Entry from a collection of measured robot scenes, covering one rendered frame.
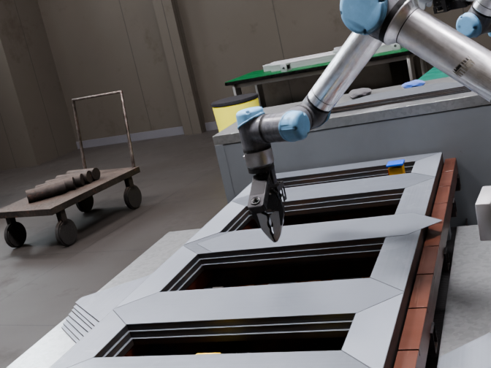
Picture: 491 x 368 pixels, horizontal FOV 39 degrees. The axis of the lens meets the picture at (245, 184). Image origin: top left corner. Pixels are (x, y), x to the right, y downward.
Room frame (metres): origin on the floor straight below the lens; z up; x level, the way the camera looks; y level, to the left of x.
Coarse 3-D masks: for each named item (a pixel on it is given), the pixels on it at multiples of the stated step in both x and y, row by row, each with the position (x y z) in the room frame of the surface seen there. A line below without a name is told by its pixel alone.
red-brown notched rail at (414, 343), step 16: (448, 160) 2.53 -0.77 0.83; (448, 176) 2.32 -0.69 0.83; (448, 192) 2.15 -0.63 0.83; (448, 208) 2.05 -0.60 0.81; (448, 224) 1.98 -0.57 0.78; (432, 240) 1.76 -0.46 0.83; (432, 256) 1.65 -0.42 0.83; (432, 272) 1.55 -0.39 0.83; (416, 288) 1.48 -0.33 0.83; (432, 288) 1.49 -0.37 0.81; (416, 304) 1.40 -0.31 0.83; (432, 304) 1.45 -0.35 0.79; (416, 320) 1.33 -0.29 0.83; (432, 320) 1.42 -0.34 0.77; (416, 336) 1.27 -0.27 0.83; (400, 352) 1.22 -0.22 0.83; (416, 352) 1.21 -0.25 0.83
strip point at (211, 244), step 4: (220, 236) 2.10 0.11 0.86; (224, 236) 2.09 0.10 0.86; (228, 236) 2.08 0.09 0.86; (208, 240) 2.08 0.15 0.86; (212, 240) 2.07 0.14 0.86; (216, 240) 2.06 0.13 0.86; (220, 240) 2.05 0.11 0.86; (200, 244) 2.06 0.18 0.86; (204, 244) 2.05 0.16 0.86; (208, 244) 2.04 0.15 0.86; (212, 244) 2.04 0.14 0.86; (216, 244) 2.03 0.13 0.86; (220, 244) 2.02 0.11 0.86; (208, 248) 2.00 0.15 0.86; (212, 248) 1.99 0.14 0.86; (212, 252) 1.96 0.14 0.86
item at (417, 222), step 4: (412, 216) 1.88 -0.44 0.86; (416, 216) 1.87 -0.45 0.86; (420, 216) 1.86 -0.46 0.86; (424, 216) 1.86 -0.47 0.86; (428, 216) 1.85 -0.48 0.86; (412, 220) 1.85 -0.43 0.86; (416, 220) 1.84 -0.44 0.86; (420, 220) 1.83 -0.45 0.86; (424, 220) 1.83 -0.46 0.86; (428, 220) 1.82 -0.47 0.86; (408, 224) 1.82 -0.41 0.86; (412, 224) 1.81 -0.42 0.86; (416, 224) 1.80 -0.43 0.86; (420, 224) 1.80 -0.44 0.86; (424, 224) 1.79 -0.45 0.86; (428, 224) 1.78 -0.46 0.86; (408, 228) 1.79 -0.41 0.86; (412, 228) 1.78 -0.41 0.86; (416, 228) 1.78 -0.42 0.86; (420, 228) 1.77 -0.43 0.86; (408, 232) 1.76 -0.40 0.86; (412, 232) 1.75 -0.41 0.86
